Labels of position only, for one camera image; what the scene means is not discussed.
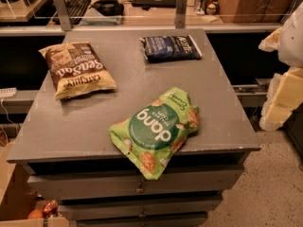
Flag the green dang chip bag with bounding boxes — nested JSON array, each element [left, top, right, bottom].
[[109, 88, 200, 181]]

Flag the small jar on desk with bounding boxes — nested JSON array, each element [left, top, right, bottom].
[[206, 3, 217, 15]]

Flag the cardboard box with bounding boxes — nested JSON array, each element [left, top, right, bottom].
[[0, 142, 70, 227]]

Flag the black headphones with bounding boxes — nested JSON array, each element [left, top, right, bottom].
[[92, 0, 124, 16]]

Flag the orange fruit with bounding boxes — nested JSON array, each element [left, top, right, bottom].
[[27, 209, 44, 219]]

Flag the brown sea salt chip bag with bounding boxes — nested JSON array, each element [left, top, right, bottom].
[[40, 42, 116, 100]]

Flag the blue kettle chip bag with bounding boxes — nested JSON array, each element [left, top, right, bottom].
[[140, 35, 203, 62]]

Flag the black keyboard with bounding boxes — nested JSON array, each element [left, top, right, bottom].
[[65, 0, 92, 25]]

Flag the brown cardboard panel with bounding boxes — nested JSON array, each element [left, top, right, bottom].
[[219, 0, 294, 23]]

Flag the grey drawer cabinet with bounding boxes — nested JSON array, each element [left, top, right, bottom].
[[8, 29, 259, 227]]

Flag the red snack wrapper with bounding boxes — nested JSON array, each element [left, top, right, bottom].
[[43, 201, 59, 215]]

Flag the white power strip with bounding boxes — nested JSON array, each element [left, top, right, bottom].
[[0, 87, 17, 98]]

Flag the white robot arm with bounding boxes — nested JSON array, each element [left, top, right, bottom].
[[258, 3, 303, 131]]

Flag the black laptop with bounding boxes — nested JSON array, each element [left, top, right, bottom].
[[132, 0, 176, 8]]

